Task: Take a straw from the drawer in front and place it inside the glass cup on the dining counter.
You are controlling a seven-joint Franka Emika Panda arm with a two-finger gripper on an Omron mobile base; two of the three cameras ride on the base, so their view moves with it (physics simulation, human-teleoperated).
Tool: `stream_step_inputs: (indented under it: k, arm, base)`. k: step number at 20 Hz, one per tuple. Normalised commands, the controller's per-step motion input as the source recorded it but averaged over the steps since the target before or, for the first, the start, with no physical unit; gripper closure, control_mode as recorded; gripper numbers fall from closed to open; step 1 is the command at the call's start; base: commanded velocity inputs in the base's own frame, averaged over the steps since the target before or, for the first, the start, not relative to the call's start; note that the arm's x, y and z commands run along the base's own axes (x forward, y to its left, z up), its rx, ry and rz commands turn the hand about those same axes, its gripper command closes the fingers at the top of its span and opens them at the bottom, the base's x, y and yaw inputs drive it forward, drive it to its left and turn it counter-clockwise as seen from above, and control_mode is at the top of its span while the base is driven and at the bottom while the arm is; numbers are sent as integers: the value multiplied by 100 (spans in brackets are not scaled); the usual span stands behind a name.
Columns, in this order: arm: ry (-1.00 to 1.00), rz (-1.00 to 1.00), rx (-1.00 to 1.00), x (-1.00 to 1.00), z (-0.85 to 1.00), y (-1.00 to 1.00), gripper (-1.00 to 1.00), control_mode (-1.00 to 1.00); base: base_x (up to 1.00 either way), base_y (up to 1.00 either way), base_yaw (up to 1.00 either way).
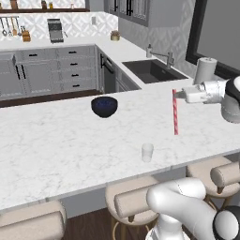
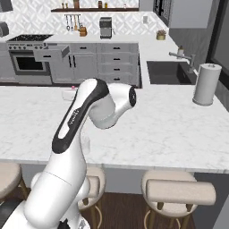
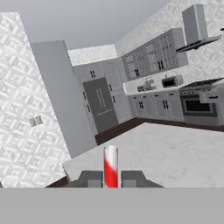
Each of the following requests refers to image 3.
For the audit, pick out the red and white striped straw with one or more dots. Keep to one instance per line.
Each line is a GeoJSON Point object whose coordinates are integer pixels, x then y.
{"type": "Point", "coordinates": [110, 167]}

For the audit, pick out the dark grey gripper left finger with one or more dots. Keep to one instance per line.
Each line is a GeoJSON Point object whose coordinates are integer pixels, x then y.
{"type": "Point", "coordinates": [92, 178]}

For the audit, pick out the grey base cupboard run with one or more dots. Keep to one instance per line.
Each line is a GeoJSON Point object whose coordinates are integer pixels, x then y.
{"type": "Point", "coordinates": [157, 105]}

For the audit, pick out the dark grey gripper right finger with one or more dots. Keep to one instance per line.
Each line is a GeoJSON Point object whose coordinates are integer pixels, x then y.
{"type": "Point", "coordinates": [131, 178]}

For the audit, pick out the grey tall side panel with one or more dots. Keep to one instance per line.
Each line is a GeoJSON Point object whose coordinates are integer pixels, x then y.
{"type": "Point", "coordinates": [62, 99]}

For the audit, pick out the grey wall cupboards with glass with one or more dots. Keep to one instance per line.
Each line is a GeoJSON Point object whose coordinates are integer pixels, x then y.
{"type": "Point", "coordinates": [153, 57]}

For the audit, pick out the grey range hood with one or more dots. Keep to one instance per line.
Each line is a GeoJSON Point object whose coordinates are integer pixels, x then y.
{"type": "Point", "coordinates": [196, 27]}

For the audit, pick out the grey wall socket plate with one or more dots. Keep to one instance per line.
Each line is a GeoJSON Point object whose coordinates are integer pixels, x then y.
{"type": "Point", "coordinates": [36, 121]}

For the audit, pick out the steel oven with hob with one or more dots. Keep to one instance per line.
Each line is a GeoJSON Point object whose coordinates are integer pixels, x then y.
{"type": "Point", "coordinates": [201, 102]}

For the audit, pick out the grey sink tap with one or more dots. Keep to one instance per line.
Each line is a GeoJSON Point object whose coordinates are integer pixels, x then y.
{"type": "Point", "coordinates": [149, 82]}

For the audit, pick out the grey fridge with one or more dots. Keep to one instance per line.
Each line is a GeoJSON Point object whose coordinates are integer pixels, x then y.
{"type": "Point", "coordinates": [100, 102]}

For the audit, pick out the grey tall cupboard run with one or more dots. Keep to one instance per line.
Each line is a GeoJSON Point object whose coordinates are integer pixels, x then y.
{"type": "Point", "coordinates": [112, 87]}

